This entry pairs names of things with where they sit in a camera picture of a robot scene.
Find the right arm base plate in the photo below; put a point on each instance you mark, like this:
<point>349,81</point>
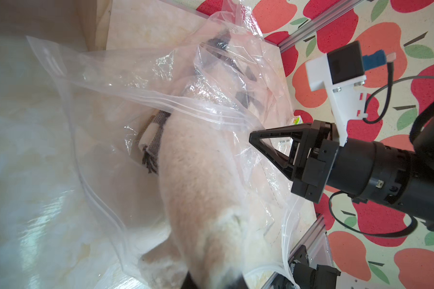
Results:
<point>306,277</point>

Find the cream fluffy scarf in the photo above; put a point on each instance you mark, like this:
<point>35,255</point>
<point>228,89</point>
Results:
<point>215,236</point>

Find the green white small box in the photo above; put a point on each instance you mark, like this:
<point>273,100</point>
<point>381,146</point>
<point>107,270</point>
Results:
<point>296,120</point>

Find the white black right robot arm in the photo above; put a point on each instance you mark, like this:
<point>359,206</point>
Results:
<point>395,178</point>

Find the clear plastic vacuum bag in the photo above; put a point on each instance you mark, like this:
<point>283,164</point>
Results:
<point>224,73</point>

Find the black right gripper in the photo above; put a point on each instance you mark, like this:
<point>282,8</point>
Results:
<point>304,153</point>

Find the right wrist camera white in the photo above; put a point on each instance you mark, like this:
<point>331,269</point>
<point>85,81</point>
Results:
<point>341,73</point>

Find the wooden two-tier shelf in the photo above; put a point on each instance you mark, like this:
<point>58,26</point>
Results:
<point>94,17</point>

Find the beige brown striped scarf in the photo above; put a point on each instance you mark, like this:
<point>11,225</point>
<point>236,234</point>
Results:
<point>150,138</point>

